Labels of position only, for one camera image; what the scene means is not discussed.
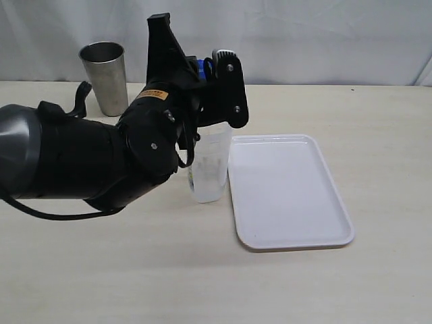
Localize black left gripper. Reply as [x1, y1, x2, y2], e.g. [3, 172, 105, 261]
[141, 13, 249, 149]

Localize blue plastic lid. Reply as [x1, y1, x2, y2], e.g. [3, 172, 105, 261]
[197, 59, 207, 80]

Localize stainless steel tumbler cup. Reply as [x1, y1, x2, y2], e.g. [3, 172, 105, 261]
[78, 41, 129, 117]

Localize clear plastic tall container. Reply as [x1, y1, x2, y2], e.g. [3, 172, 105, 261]
[188, 122, 232, 203]

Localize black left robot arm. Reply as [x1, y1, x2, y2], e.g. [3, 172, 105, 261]
[1, 13, 249, 221]

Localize white rectangular plastic tray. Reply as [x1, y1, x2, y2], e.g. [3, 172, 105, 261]
[228, 134, 355, 252]

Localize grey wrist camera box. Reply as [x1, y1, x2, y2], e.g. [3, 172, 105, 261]
[212, 49, 236, 60]

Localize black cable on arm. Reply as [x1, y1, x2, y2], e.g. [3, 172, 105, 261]
[0, 57, 217, 222]

